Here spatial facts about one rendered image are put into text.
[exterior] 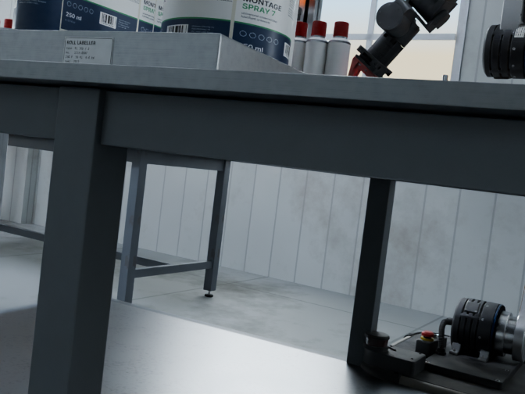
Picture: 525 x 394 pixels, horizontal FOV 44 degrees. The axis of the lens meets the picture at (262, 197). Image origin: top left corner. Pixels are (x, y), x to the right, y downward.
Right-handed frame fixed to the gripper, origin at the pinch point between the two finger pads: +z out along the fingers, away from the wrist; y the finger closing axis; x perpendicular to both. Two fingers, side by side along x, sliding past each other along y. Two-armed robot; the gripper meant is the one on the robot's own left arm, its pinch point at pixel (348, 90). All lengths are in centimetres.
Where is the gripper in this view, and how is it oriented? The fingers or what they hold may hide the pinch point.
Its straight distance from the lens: 146.5
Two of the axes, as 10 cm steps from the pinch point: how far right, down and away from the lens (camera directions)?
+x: 6.4, 7.0, -3.2
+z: -6.4, 7.1, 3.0
